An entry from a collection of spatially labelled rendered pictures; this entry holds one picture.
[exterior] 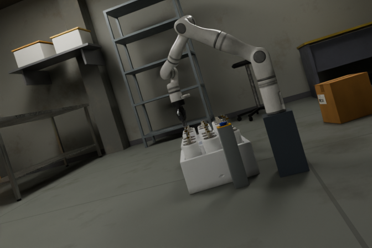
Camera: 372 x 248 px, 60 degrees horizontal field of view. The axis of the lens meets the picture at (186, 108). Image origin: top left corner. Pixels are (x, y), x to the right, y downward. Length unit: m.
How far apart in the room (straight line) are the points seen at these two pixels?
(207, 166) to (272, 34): 3.35
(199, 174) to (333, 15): 3.67
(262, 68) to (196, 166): 0.61
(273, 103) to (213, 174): 0.49
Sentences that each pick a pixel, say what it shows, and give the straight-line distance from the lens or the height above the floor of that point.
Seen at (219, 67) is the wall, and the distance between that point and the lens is 4.82.
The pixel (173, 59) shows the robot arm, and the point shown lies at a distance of 1.81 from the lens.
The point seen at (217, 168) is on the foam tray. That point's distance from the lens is 1.75.
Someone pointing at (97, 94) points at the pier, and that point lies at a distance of 5.06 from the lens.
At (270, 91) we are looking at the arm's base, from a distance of 1.60.
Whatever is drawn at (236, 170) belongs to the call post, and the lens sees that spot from 1.63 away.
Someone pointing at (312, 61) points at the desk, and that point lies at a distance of 4.12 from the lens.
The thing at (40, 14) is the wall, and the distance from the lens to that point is 5.94.
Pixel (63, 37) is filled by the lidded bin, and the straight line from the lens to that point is 4.88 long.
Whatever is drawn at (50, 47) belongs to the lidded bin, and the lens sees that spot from 5.24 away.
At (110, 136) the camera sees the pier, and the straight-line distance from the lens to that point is 5.05.
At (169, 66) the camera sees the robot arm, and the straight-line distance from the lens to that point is 1.83.
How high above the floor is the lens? 0.51
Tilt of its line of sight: 2 degrees down
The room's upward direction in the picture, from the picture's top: 17 degrees counter-clockwise
